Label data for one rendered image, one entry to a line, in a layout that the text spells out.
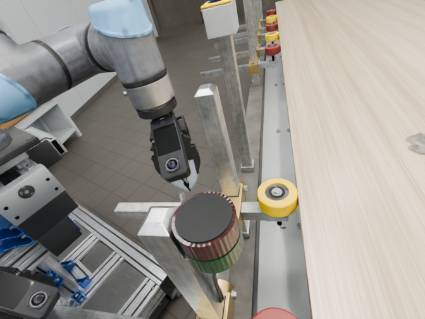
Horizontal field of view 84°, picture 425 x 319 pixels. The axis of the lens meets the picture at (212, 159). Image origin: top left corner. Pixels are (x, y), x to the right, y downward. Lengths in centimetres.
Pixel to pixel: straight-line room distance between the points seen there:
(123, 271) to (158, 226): 118
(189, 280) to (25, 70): 33
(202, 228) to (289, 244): 57
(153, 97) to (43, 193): 46
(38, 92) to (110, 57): 11
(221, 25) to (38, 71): 39
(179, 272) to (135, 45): 30
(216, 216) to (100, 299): 122
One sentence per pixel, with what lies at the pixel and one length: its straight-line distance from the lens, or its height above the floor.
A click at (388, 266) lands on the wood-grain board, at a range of 44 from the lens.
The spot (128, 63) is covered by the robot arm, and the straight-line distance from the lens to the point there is 38.
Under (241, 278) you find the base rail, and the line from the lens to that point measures 63.
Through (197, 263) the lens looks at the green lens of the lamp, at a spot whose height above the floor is 108.
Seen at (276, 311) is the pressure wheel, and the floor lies 91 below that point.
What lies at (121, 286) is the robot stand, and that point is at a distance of 137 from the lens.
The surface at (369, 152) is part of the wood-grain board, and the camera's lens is 61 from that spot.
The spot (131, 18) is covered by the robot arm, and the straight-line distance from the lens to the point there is 37.
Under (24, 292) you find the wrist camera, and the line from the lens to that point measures 50.
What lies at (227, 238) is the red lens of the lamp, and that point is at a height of 110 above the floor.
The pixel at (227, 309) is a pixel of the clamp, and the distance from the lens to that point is 44.
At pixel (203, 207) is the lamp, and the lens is 22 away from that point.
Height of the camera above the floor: 128
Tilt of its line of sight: 38 degrees down
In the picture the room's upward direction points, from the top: 17 degrees counter-clockwise
